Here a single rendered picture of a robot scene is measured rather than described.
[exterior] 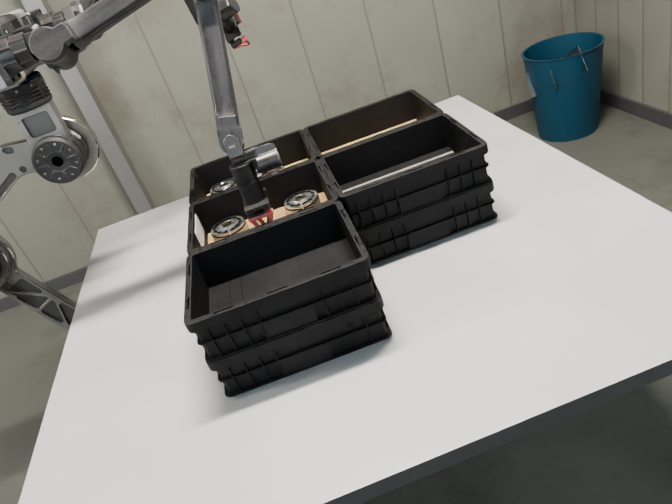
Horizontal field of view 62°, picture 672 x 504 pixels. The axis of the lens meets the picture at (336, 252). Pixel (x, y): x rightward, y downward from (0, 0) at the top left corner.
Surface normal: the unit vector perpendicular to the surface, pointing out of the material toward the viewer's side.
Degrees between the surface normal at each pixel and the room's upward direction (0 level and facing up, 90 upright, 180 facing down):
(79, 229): 90
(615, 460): 0
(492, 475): 0
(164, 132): 90
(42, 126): 90
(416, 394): 0
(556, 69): 95
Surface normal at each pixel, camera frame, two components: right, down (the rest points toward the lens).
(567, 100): -0.19, 0.65
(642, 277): -0.28, -0.81
